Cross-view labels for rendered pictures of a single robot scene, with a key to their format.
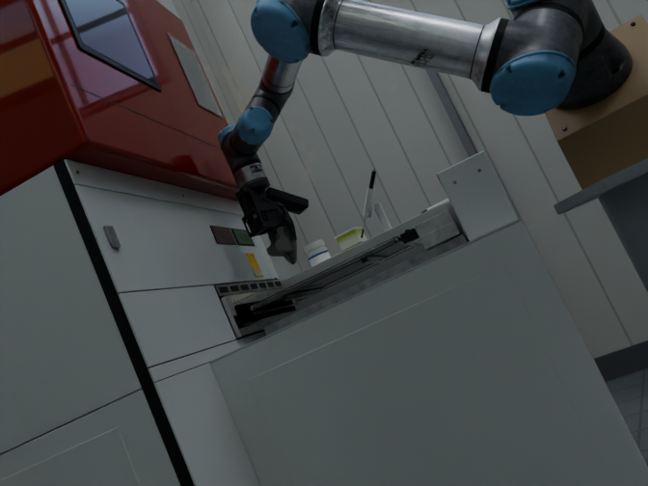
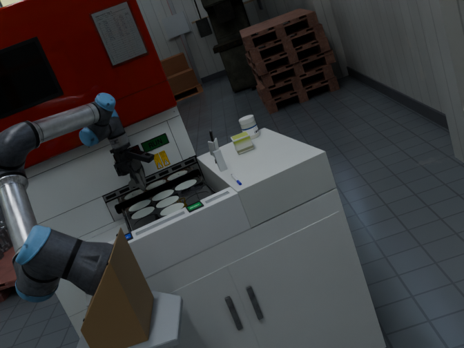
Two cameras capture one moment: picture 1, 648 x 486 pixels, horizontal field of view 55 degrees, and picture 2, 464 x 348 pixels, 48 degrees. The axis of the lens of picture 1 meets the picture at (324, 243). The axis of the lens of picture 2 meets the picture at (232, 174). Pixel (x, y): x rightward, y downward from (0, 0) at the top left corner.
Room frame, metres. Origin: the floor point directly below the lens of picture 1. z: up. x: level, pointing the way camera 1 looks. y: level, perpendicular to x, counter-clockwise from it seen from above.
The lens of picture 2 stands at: (0.97, -2.00, 1.58)
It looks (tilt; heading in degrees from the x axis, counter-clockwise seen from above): 18 degrees down; 66
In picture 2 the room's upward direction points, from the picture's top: 21 degrees counter-clockwise
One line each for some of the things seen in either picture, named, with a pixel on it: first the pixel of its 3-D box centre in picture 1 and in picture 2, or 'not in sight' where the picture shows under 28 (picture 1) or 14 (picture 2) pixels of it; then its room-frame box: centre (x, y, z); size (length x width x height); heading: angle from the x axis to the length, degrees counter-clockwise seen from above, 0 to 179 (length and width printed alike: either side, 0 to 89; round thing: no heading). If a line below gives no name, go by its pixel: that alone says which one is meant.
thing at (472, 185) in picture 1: (478, 208); (169, 239); (1.38, -0.35, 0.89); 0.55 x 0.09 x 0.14; 168
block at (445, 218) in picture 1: (434, 224); not in sight; (1.33, -0.23, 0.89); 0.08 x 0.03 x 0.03; 78
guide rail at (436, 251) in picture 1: (363, 287); not in sight; (1.39, -0.04, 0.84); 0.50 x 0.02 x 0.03; 78
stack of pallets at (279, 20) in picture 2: not in sight; (286, 57); (5.03, 4.13, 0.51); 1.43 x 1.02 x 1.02; 62
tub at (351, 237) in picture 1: (352, 241); (242, 143); (1.90, -0.08, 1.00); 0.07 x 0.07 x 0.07; 68
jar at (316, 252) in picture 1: (318, 256); (249, 127); (2.01, 0.03, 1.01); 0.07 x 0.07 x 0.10
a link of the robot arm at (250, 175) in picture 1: (252, 177); (119, 141); (1.46, 0.09, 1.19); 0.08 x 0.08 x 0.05
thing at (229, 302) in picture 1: (264, 310); (156, 191); (1.55, 0.20, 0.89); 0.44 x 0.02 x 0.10; 168
